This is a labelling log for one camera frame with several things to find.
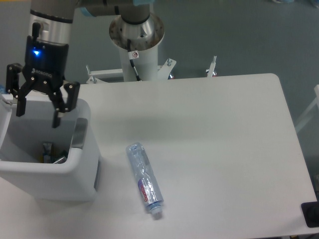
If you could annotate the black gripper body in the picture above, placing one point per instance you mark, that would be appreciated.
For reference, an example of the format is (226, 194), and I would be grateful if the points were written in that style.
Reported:
(45, 64)

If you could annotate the clear plastic water bottle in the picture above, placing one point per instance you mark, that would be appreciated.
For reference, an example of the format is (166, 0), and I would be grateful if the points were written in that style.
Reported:
(146, 181)

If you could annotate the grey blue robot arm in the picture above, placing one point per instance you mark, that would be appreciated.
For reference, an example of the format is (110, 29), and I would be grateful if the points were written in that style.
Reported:
(51, 21)

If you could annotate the trash inside can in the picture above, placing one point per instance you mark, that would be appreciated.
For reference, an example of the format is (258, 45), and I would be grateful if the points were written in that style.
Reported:
(49, 156)

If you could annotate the white trash can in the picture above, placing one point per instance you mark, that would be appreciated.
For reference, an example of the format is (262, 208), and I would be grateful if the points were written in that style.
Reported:
(21, 140)

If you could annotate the blue object at left edge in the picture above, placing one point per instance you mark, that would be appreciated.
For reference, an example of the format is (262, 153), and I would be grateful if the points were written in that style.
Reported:
(2, 90)

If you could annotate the black device at table corner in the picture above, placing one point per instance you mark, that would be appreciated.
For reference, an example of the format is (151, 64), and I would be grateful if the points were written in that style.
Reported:
(311, 213)

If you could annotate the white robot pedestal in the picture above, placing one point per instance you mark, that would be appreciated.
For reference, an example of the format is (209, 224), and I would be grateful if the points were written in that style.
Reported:
(139, 57)

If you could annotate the white frame at right edge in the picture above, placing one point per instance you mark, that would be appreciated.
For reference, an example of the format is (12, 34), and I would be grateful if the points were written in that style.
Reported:
(308, 113)

